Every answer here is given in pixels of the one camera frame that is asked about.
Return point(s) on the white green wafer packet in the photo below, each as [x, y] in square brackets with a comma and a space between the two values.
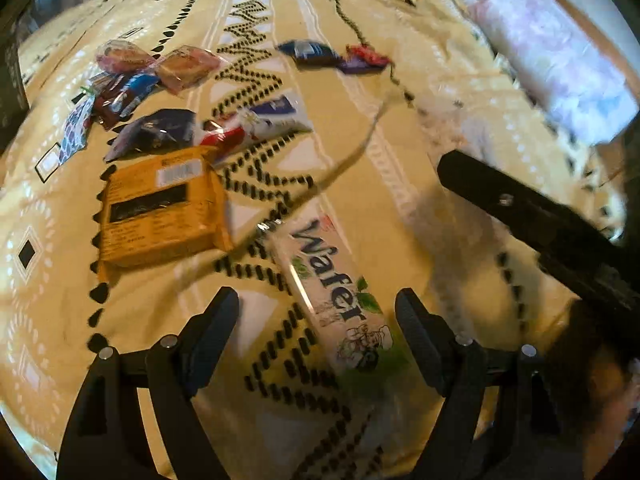
[335, 290]

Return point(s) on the red candy wrapper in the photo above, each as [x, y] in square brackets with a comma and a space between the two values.
[367, 58]

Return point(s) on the dark blue snack packet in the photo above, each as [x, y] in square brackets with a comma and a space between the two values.
[155, 130]

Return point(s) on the small brown snack packet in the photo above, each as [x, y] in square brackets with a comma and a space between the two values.
[107, 112]

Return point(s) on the blue white patterned packet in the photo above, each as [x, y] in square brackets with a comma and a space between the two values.
[75, 132]

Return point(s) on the blue candy wrapper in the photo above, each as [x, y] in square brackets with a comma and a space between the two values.
[310, 52]

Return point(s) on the pink white quilt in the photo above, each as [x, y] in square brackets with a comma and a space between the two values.
[540, 50]

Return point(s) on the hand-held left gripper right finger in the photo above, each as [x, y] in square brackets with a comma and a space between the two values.
[412, 335]

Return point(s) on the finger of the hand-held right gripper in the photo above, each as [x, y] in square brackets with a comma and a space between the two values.
[505, 200]

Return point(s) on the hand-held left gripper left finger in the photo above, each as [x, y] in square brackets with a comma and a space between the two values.
[220, 335]

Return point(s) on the yellow snack packet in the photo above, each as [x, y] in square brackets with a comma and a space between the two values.
[160, 210]

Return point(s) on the red white blue snack packet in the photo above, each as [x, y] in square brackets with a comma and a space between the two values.
[250, 127]

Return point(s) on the orange pink snack packet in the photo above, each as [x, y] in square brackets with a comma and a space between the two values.
[187, 67]

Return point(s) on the blue brown snack packet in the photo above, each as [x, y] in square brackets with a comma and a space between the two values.
[132, 90]

